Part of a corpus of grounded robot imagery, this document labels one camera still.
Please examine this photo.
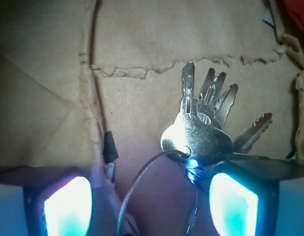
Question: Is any silver key bunch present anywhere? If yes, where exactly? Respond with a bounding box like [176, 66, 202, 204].
[117, 61, 274, 236]

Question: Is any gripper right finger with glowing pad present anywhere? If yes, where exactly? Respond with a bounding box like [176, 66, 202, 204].
[196, 157, 304, 236]

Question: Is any red crumpled paper flower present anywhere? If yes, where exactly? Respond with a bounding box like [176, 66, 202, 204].
[283, 0, 304, 33]

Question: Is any brown paper bag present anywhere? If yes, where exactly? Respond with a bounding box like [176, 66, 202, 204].
[0, 0, 304, 235]

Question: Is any thin black wire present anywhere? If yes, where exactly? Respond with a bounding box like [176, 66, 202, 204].
[89, 0, 120, 182]

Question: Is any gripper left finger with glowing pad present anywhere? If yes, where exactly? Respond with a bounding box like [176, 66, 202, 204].
[0, 166, 92, 236]

